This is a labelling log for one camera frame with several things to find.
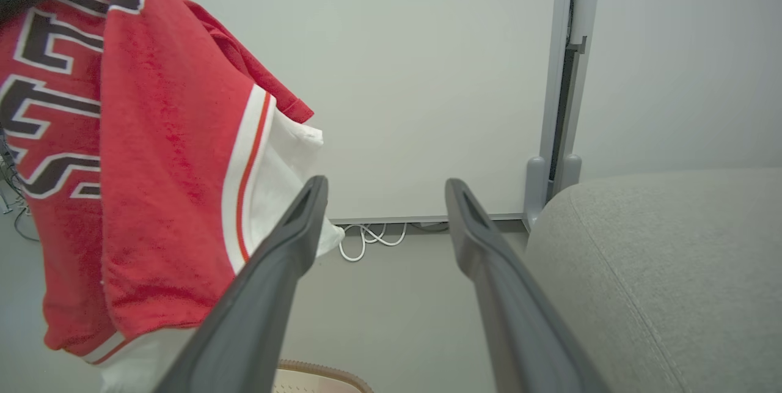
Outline black floor cables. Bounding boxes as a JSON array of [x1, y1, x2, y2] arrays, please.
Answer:
[[0, 130, 40, 242]]

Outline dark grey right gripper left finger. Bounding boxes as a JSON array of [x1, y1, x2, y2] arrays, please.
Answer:
[[153, 175, 329, 393]]

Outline white looped cable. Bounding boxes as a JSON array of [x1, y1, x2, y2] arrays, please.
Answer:
[[338, 222, 408, 262]]

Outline grey fabric sofa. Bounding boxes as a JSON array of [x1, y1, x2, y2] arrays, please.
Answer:
[[524, 167, 782, 393]]

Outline narrow white partition panel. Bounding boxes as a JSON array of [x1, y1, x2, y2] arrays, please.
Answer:
[[553, 0, 782, 198]]

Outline cream perforated laundry basket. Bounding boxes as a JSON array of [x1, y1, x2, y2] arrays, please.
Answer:
[[272, 359, 375, 393]]

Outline wide white partition panel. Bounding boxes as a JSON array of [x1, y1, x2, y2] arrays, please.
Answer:
[[137, 0, 578, 226]]

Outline red jersey with lettering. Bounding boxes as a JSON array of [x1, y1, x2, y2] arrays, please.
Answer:
[[0, 0, 346, 393]]

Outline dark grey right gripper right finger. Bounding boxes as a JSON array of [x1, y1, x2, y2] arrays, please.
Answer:
[[445, 178, 612, 393]]

